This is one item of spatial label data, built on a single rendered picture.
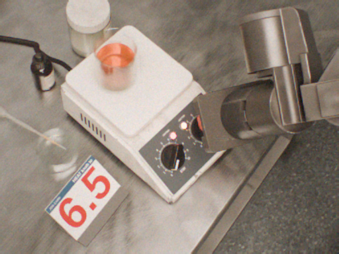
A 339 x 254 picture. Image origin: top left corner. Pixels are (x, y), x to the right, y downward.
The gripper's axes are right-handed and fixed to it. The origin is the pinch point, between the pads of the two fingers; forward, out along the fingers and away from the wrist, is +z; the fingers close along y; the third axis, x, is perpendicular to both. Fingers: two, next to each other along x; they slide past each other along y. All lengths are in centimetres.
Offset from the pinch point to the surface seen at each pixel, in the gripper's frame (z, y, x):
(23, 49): 19.4, 15.6, -15.6
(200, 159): 1.4, 1.3, 4.5
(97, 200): 6.3, 14.3, 6.5
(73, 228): 5.9, 18.3, 8.9
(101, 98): 3.2, 11.6, -5.8
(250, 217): 69, -41, 28
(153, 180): 1.9, 8.1, 5.5
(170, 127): 1.4, 4.3, -0.2
